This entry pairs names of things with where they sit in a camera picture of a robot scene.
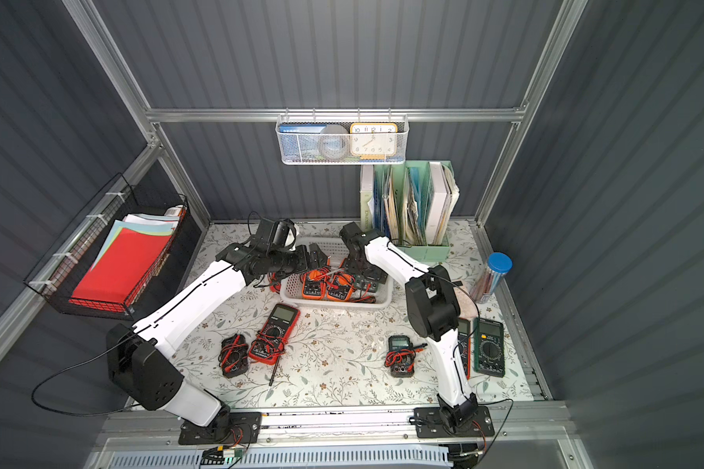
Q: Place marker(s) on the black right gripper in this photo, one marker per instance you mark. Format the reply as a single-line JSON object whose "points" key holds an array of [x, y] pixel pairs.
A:
{"points": [[360, 270]]}

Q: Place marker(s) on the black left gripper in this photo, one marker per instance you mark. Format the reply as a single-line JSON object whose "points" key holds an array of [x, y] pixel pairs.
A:
{"points": [[303, 259]]}

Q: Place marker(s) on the orange multimeter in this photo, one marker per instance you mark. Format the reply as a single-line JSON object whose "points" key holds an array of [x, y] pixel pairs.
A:
{"points": [[339, 287], [314, 284]]}

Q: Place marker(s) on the white plastic basket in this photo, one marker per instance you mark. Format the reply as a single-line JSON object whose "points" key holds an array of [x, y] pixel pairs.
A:
{"points": [[366, 296]]}

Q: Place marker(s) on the red ANENG multimeter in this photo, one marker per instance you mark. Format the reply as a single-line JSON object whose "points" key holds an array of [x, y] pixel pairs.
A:
{"points": [[271, 341]]}

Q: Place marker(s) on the small black multimeter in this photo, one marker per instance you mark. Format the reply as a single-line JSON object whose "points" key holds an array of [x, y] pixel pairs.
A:
{"points": [[401, 355], [233, 356]]}

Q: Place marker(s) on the dark green multimeter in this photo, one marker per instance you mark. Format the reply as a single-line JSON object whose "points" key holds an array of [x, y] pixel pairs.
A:
{"points": [[489, 348]]}

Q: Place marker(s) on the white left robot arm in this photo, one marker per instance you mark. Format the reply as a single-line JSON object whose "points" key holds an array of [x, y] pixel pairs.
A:
{"points": [[139, 359]]}

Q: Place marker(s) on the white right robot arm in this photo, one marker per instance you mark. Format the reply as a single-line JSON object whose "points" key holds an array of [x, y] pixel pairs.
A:
{"points": [[433, 312]]}

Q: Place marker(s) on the blue box in basket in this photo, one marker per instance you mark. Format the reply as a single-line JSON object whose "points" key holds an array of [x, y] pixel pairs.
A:
{"points": [[298, 142]]}

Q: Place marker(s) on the red multimeter far right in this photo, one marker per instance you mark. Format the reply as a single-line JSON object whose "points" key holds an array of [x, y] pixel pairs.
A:
{"points": [[464, 336]]}

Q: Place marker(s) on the green file organizer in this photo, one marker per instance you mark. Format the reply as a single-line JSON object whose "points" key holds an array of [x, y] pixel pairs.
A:
{"points": [[412, 204]]}

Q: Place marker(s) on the orange alarm clock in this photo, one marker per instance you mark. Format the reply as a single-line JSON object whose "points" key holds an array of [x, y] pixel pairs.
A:
{"points": [[373, 140]]}

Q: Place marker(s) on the grey tape roll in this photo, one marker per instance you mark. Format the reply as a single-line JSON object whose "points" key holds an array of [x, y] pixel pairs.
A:
{"points": [[333, 142]]}

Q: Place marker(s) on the pink calculator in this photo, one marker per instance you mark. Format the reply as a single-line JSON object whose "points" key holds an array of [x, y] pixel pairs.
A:
{"points": [[468, 309]]}

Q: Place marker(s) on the blue lid pencil tube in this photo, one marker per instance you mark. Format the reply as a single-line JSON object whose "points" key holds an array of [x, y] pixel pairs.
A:
{"points": [[498, 265]]}

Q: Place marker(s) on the red paper folder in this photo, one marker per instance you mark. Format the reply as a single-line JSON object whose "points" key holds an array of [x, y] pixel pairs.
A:
{"points": [[129, 252]]}

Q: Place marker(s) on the black wire wall basket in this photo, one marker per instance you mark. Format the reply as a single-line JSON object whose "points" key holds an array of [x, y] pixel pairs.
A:
{"points": [[65, 265]]}

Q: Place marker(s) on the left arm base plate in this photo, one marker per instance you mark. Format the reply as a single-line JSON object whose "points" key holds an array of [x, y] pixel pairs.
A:
{"points": [[232, 428]]}

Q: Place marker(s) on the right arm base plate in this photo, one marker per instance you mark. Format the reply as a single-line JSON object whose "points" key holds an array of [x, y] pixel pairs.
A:
{"points": [[436, 423]]}

